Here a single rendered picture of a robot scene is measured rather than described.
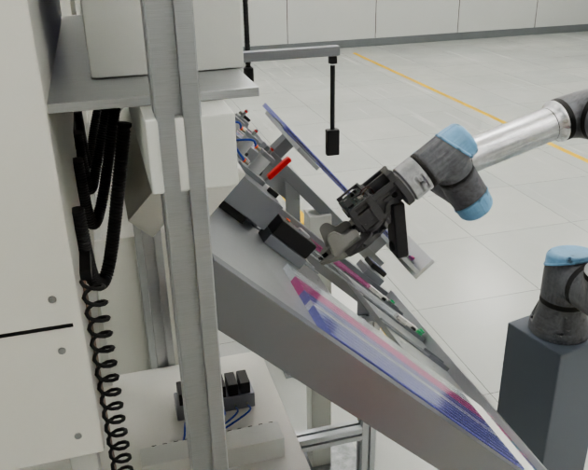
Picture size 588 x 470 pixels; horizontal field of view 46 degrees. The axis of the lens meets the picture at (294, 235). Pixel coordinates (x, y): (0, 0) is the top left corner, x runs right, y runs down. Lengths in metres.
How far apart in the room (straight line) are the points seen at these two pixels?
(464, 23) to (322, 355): 9.38
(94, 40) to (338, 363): 0.44
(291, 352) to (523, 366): 1.22
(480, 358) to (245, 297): 2.08
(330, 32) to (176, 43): 8.72
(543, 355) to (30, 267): 1.42
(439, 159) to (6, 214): 0.83
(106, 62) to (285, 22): 8.39
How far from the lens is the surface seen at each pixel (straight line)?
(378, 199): 1.29
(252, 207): 1.05
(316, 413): 2.10
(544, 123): 1.59
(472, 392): 1.36
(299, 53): 1.12
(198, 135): 0.62
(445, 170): 1.31
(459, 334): 2.89
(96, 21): 0.74
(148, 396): 1.53
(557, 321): 1.86
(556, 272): 1.81
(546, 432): 1.98
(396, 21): 9.63
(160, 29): 0.60
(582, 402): 2.02
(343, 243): 1.29
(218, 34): 0.76
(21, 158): 0.67
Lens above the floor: 1.53
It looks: 25 degrees down
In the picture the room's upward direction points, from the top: 1 degrees counter-clockwise
